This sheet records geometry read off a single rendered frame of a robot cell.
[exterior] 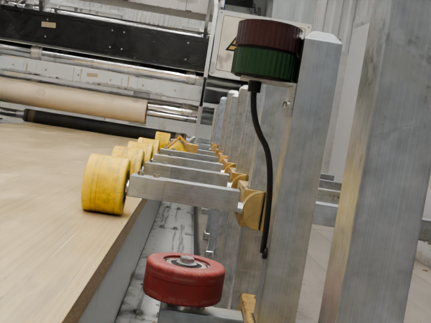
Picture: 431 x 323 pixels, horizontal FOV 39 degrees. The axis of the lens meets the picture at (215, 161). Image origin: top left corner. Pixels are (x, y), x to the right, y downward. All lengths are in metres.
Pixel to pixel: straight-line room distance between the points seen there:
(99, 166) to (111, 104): 2.31
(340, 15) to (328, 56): 9.38
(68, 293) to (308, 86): 0.27
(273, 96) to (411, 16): 0.50
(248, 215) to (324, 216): 0.13
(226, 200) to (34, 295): 0.42
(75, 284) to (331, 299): 0.25
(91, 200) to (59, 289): 0.35
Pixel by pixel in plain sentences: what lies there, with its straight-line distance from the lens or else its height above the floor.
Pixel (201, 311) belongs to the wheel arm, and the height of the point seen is 0.86.
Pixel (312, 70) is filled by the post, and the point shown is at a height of 1.11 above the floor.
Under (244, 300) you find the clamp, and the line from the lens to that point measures 0.66.
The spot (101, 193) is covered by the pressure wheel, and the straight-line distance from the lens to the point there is 0.84.
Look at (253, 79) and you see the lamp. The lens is 0.56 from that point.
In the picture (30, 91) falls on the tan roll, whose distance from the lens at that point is 3.22.
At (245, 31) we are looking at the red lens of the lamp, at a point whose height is 1.13.
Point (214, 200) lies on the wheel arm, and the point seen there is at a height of 0.94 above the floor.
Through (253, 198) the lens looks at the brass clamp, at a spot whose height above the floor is 0.96.
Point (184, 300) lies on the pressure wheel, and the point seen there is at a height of 0.88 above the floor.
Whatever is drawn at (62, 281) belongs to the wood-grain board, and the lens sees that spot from 0.53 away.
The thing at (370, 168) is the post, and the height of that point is 1.04.
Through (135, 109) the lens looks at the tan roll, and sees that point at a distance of 3.13.
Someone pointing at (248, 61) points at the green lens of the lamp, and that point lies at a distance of 0.55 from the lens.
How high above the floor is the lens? 1.05
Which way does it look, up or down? 4 degrees down
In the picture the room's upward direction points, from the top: 9 degrees clockwise
